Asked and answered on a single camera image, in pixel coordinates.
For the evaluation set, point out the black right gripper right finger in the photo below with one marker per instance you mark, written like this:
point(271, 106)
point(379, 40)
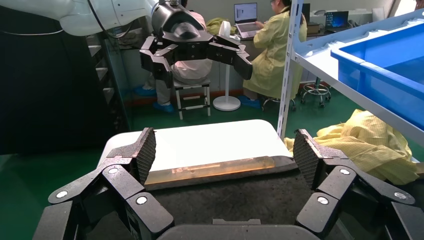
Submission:
point(334, 182)

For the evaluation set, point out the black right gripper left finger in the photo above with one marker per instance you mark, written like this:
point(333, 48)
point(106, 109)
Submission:
point(122, 182)

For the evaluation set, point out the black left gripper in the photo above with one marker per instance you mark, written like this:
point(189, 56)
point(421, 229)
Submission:
point(182, 30)

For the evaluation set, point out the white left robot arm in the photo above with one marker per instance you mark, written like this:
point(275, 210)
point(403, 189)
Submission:
point(79, 16)

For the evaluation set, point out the person in white coat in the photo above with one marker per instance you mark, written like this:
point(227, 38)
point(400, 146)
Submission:
point(192, 71)

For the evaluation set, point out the white step stool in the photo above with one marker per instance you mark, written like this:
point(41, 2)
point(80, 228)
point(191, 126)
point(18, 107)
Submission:
point(192, 86)

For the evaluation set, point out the yellow cloth on desk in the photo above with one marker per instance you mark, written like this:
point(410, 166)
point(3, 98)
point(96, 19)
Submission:
point(213, 26)

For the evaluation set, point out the crumpled yellow garment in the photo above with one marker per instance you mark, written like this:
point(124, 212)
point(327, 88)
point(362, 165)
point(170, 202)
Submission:
point(367, 145)

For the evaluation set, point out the white standing fan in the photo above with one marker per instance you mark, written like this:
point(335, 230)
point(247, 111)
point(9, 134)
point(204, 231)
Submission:
point(227, 99)

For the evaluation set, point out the open silver laptop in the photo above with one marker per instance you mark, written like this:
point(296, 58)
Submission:
point(245, 20)

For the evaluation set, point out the person in yellow coat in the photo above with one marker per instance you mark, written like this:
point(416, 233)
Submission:
point(275, 56)

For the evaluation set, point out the dark metal step rack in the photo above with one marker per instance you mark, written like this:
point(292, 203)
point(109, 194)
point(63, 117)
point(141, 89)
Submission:
point(106, 82)

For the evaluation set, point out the black round wheeled stool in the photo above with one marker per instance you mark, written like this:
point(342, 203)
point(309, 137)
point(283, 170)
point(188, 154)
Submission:
point(316, 91)

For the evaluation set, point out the chrome stool under person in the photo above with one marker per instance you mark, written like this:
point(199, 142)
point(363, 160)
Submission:
point(278, 101)

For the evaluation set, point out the white metal shelf rack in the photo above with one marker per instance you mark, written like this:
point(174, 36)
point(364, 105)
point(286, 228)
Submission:
point(318, 63)

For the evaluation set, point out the blue plastic bin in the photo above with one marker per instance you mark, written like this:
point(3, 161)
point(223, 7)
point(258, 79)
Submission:
point(384, 69)

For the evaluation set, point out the dark screen laptop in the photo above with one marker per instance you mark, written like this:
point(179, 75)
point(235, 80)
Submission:
point(336, 20)

